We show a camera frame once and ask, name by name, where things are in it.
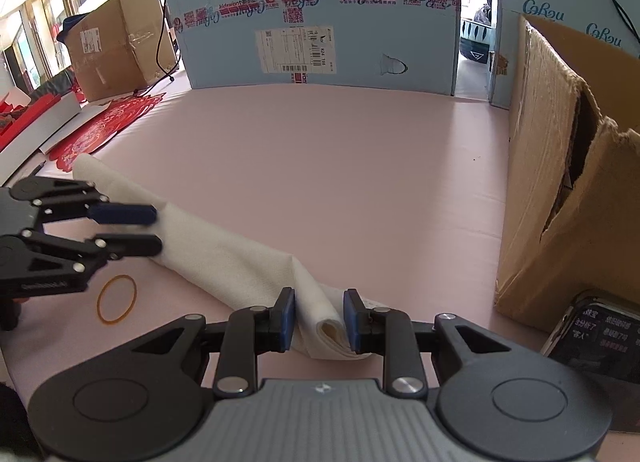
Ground brown sealed cardboard box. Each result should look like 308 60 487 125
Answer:
63 0 176 101

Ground white flat cardboard sheet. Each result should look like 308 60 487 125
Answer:
1 92 107 185

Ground open brown cardboard box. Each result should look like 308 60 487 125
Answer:
495 17 639 332

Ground black cable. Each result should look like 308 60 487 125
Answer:
132 0 179 96

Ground black smartphone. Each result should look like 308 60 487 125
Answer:
541 290 639 434

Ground white cloth shopping bag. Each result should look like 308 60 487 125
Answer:
73 154 362 360

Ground large blue cardboard box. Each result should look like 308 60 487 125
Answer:
167 0 460 95

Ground orange rubber band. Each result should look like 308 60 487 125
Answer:
96 274 138 326

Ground red gift boxes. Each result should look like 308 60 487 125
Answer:
0 87 62 150

